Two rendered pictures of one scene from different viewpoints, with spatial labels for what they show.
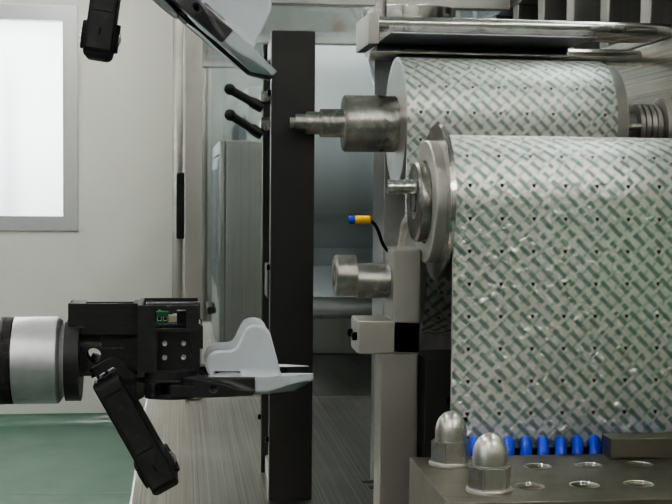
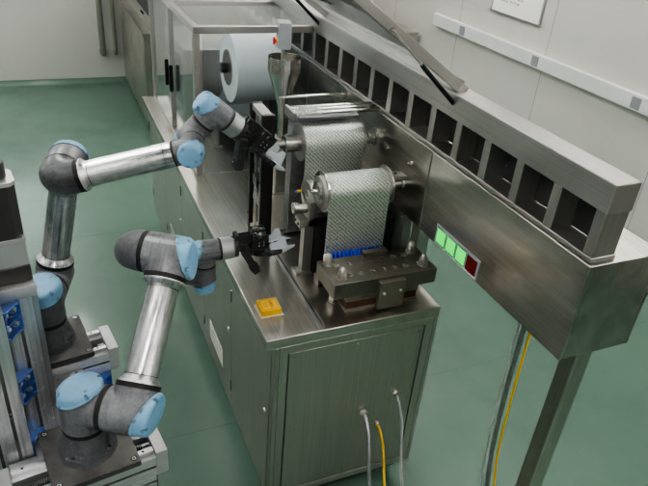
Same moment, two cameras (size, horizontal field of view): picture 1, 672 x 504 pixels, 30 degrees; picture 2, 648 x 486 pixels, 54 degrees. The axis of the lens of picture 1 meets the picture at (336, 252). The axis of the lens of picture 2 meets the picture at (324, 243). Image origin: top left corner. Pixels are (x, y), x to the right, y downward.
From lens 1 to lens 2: 130 cm
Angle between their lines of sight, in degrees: 32
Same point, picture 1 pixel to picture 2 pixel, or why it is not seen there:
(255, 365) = (282, 245)
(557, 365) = (351, 232)
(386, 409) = (305, 239)
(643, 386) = (370, 234)
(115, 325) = (247, 239)
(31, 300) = (21, 21)
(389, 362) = (307, 229)
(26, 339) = (226, 247)
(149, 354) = (256, 247)
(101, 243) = not seen: outside the picture
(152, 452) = (255, 266)
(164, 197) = not seen: outside the picture
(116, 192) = not seen: outside the picture
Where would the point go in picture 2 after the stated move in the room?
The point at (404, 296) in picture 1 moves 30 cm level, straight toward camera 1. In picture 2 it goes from (311, 213) to (330, 258)
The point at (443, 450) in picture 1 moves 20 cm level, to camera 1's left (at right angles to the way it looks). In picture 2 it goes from (327, 262) to (271, 267)
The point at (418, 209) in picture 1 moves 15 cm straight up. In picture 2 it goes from (318, 197) to (321, 157)
